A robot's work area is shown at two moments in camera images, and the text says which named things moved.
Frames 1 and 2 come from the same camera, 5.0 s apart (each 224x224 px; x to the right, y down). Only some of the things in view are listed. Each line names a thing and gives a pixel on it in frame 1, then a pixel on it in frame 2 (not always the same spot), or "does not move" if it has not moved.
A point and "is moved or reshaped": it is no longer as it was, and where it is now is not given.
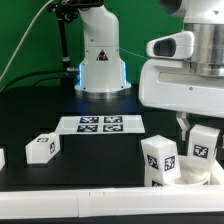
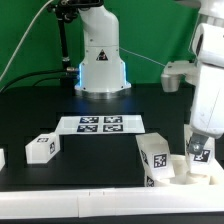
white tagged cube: x=161 y=161 is moved or reshaped
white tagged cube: x=203 y=144 is moved or reshaped
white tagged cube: x=42 y=148 does not move
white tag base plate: x=93 y=125 does not move
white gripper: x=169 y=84 → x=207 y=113
